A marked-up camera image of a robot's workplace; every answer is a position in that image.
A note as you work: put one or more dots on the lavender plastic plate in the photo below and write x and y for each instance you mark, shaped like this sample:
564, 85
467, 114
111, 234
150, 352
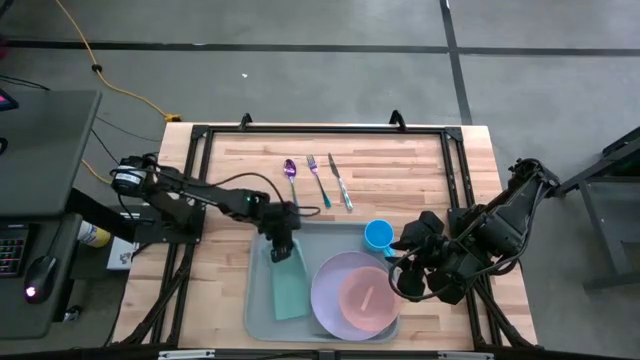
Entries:
325, 300

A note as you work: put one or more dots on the iridescent purple fork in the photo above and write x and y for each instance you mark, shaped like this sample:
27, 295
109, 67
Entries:
318, 181

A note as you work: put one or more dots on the iridescent purple spoon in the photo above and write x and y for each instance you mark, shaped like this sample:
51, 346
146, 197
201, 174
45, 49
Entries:
290, 169

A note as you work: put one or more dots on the grey plastic tray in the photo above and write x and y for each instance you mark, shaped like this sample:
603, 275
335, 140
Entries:
257, 310

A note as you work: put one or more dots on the grey metal side table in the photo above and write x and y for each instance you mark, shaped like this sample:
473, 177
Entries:
610, 165

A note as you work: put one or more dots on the pink plastic bowl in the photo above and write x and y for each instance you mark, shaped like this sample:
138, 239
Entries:
370, 305

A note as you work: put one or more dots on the small lit screen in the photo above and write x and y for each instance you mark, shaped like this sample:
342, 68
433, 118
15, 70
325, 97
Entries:
6, 100

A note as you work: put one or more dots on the blue plastic cup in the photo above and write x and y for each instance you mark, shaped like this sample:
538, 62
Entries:
377, 235

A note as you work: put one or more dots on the teal cloth napkin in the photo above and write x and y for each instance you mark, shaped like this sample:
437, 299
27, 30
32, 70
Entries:
292, 295

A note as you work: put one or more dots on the black metal table frame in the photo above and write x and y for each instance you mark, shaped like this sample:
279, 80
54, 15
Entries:
325, 130

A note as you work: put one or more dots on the white and yellow bottle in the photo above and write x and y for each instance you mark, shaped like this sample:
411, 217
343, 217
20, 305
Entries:
95, 235

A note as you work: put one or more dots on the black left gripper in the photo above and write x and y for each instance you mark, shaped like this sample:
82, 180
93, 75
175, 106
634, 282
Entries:
280, 220

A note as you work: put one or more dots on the backlit black keyboard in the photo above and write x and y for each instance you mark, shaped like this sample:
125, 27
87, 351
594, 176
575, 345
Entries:
12, 250

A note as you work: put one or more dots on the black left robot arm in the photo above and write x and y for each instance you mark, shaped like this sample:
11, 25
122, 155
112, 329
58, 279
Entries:
210, 192

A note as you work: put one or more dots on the black table clamp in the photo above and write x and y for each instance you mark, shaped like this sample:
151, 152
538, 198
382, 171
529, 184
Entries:
245, 120
397, 119

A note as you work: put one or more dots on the dark grey desk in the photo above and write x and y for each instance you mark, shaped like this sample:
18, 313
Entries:
45, 150

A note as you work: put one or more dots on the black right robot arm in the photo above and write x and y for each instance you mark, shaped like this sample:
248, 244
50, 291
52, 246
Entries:
505, 225

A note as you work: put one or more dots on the black computer mouse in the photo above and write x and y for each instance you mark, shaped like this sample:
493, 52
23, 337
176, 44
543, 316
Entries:
42, 275

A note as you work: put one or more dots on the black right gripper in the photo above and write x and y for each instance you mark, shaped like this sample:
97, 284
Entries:
425, 235

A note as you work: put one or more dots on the white printed box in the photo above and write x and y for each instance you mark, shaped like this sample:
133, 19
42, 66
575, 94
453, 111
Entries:
120, 255

